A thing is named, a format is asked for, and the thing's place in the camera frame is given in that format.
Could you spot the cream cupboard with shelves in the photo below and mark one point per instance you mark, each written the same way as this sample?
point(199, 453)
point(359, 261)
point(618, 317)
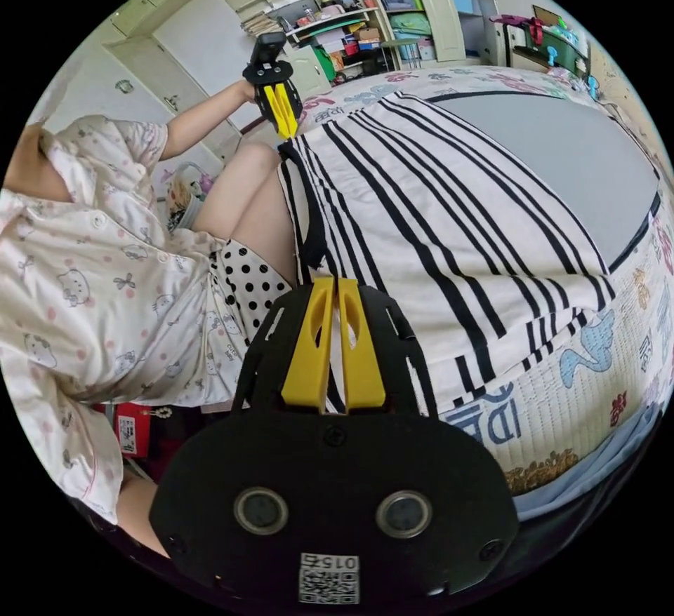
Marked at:
point(210, 37)

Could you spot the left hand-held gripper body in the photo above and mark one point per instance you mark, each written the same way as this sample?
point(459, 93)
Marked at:
point(268, 74)

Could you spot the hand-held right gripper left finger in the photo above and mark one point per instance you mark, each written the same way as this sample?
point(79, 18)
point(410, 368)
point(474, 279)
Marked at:
point(309, 347)

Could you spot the black white striped short-sleeve shirt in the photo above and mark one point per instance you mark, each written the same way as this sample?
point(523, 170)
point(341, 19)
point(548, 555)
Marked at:
point(421, 205)

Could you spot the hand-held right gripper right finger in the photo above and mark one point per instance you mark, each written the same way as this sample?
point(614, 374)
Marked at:
point(362, 358)

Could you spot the bed with printed quilt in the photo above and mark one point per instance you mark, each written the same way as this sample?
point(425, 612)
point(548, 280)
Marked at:
point(568, 405)

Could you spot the person's left forearm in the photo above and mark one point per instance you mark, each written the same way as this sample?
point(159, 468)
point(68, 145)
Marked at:
point(205, 121)

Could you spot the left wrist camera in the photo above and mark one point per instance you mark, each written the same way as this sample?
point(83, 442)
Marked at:
point(266, 50)

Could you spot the person's body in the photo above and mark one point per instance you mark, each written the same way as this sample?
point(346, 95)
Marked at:
point(105, 284)

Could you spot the green desk with clutter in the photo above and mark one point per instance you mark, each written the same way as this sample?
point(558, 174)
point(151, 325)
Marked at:
point(547, 45)

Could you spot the person's left hand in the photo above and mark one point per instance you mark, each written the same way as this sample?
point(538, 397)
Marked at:
point(247, 92)

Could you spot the grey flat board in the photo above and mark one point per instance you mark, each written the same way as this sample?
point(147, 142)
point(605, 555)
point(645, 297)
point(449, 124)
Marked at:
point(553, 163)

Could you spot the red carton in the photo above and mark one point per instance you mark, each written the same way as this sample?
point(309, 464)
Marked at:
point(129, 429)

